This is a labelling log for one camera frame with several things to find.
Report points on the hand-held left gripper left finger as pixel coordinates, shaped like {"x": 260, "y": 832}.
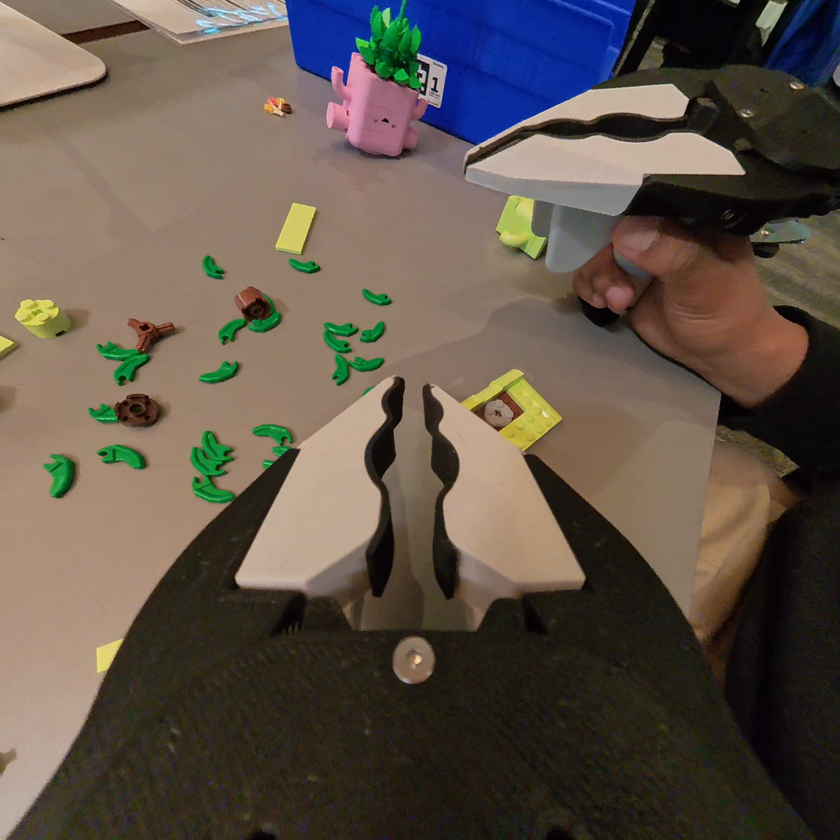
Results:
{"x": 315, "y": 525}

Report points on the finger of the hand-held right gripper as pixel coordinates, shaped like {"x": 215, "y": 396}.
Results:
{"x": 630, "y": 102}
{"x": 590, "y": 167}

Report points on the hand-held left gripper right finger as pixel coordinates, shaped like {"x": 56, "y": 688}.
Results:
{"x": 512, "y": 525}

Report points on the long lime curved brick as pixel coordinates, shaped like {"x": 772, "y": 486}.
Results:
{"x": 502, "y": 384}
{"x": 525, "y": 441}

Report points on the lime two-by-four studded plate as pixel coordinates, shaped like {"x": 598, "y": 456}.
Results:
{"x": 535, "y": 417}

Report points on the grey round plate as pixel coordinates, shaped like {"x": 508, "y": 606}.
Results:
{"x": 499, "y": 413}

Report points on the small lime curved brick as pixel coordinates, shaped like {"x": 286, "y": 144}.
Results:
{"x": 469, "y": 400}

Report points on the large lime smooth tile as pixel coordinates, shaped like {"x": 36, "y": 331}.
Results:
{"x": 295, "y": 228}

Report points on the person's right hand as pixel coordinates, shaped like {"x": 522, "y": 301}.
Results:
{"x": 709, "y": 315}

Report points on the large lime brick assembly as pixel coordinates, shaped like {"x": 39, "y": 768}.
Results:
{"x": 518, "y": 229}

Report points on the blue plastic bin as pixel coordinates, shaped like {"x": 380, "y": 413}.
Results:
{"x": 525, "y": 39}

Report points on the white printed tag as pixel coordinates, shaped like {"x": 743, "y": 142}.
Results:
{"x": 434, "y": 82}

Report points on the brown round holed plate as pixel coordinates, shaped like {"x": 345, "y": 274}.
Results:
{"x": 136, "y": 410}

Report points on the pink toy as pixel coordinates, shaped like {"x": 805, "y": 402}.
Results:
{"x": 377, "y": 118}

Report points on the brown round brick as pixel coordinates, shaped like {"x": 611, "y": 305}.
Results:
{"x": 253, "y": 305}

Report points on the narrow lime smooth tile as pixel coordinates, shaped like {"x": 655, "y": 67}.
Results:
{"x": 108, "y": 656}

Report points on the scattered green leaf pieces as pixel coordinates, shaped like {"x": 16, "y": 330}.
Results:
{"x": 62, "y": 478}

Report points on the brown three-pronged piece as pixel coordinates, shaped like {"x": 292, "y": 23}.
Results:
{"x": 145, "y": 328}

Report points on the person's dark clothing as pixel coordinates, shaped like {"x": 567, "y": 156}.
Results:
{"x": 800, "y": 623}

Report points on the white printed sheet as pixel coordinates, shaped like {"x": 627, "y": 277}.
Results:
{"x": 197, "y": 16}

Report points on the pale rounded board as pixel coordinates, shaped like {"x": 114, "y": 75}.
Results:
{"x": 39, "y": 59}

